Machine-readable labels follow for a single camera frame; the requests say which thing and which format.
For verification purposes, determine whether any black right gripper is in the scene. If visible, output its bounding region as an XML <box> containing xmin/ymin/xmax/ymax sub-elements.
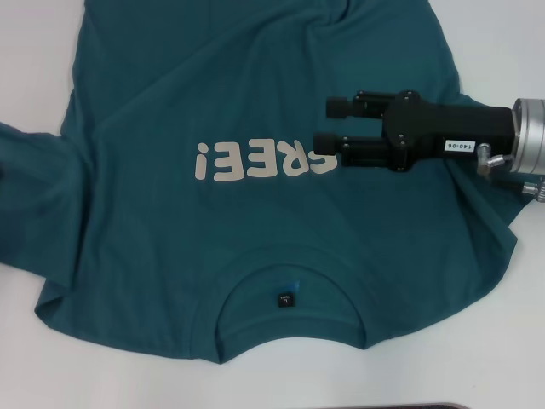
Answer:
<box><xmin>313</xmin><ymin>89</ymin><xmax>519</xmax><ymax>174</ymax></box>

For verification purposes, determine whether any teal t-shirt with FREE print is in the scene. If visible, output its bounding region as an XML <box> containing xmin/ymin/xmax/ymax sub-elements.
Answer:
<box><xmin>0</xmin><ymin>0</ymin><xmax>529</xmax><ymax>367</ymax></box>

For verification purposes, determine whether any silver elbow connector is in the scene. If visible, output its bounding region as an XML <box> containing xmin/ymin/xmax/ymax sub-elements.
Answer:
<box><xmin>476</xmin><ymin>142</ymin><xmax>517</xmax><ymax>176</ymax></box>

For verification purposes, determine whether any right gripper cable with plug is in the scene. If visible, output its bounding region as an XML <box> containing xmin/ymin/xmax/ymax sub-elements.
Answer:
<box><xmin>493</xmin><ymin>177</ymin><xmax>545</xmax><ymax>204</ymax></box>

